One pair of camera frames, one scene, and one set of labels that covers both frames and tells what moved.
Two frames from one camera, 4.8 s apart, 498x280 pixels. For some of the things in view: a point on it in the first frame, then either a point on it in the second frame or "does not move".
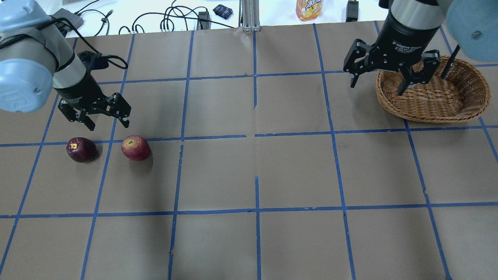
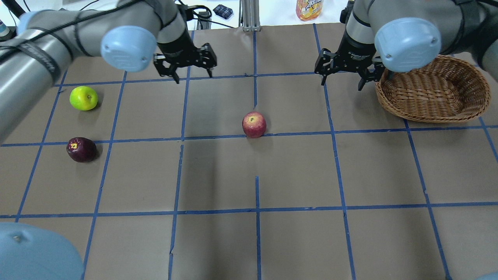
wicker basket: (463, 95) does not move
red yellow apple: (135, 147) -> (254, 124)
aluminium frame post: (251, 20) does not move
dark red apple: (81, 149) does not move
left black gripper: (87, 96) -> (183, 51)
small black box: (225, 12) does not move
